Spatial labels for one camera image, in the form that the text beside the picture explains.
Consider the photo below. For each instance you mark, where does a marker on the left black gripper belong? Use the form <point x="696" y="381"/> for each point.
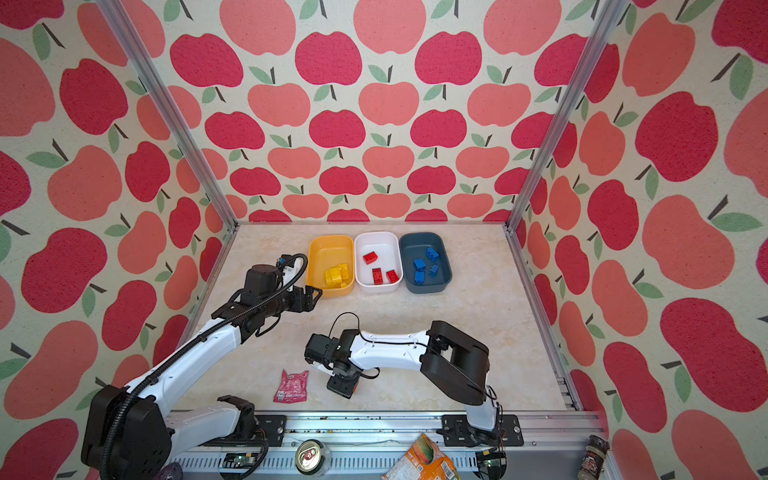
<point x="309" y="301"/>

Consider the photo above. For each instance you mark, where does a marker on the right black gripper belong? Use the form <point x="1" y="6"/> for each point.
<point x="338" y="389"/>

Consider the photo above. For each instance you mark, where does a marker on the yellow plastic container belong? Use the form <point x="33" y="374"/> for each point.
<point x="326" y="252"/>

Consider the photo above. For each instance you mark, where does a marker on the white plastic container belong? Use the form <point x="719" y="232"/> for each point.
<point x="386" y="245"/>

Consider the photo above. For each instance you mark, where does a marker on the dark teal plastic container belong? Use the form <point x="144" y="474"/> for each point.
<point x="413" y="246"/>

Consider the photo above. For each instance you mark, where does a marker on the red curved lego brick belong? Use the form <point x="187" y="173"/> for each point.
<point x="370" y="258"/>

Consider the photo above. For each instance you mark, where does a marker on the red lego brick angled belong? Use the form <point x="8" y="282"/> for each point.
<point x="392" y="276"/>

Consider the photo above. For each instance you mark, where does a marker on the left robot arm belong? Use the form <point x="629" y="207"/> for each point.
<point x="133" y="431"/>

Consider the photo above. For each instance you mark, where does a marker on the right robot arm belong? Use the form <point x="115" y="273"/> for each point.
<point x="453" y="361"/>

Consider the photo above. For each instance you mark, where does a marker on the pink snack packet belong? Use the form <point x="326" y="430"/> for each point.
<point x="292" y="388"/>

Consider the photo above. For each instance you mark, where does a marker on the soda can top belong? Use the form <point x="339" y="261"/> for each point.
<point x="312" y="458"/>

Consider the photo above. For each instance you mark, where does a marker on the orange snack bag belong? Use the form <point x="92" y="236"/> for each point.
<point x="423" y="461"/>

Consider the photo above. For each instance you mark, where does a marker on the dark glass jar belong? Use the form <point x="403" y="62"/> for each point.
<point x="593" y="459"/>

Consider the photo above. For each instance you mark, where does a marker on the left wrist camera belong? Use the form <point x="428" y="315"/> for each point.
<point x="261" y="281"/>

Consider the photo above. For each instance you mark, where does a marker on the front aluminium rail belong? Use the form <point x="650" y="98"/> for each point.
<point x="524" y="429"/>

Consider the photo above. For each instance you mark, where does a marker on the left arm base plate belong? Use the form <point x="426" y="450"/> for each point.
<point x="270" y="431"/>

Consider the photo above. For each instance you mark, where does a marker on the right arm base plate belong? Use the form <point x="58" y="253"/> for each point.
<point x="457" y="432"/>

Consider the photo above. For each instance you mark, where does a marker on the left aluminium frame post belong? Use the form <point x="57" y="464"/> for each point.
<point x="130" y="40"/>

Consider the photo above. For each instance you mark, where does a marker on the aluminium frame post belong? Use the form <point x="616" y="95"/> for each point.
<point x="605" y="24"/>
<point x="130" y="40"/>

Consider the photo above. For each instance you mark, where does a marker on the right aluminium frame post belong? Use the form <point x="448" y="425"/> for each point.
<point x="605" y="24"/>

